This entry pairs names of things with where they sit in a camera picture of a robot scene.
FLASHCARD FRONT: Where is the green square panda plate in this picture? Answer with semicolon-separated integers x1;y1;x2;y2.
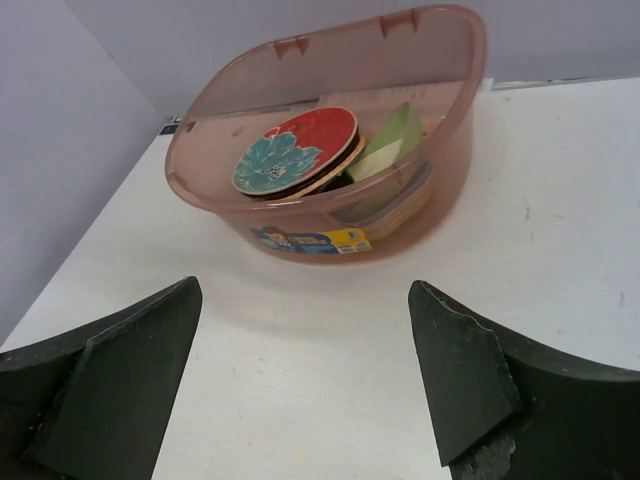
363;102;423;163

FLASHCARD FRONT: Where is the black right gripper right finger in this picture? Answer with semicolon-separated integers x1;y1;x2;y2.
408;281;639;479

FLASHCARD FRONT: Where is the cream round plate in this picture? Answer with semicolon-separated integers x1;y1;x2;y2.
347;139;403;183

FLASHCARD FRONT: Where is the red floral round plate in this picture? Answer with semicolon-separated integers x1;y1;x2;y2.
231;107;359;196

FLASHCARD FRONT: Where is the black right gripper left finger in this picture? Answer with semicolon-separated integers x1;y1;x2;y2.
1;277;202;479

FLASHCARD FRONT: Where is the teal blossom round plate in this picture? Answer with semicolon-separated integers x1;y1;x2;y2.
259;127;362;201

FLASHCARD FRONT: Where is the translucent pink plastic bin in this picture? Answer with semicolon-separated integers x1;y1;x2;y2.
164;5;487;264

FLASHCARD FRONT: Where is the yellow square panda plate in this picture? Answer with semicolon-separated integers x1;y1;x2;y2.
366;185;432;240

